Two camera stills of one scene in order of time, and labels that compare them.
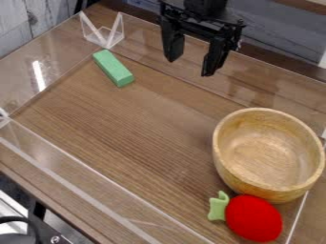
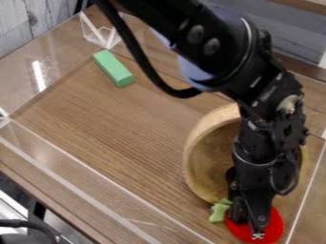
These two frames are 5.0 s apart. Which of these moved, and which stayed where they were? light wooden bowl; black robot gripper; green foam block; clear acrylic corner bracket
Moved: light wooden bowl; black robot gripper
Stayed: green foam block; clear acrylic corner bracket
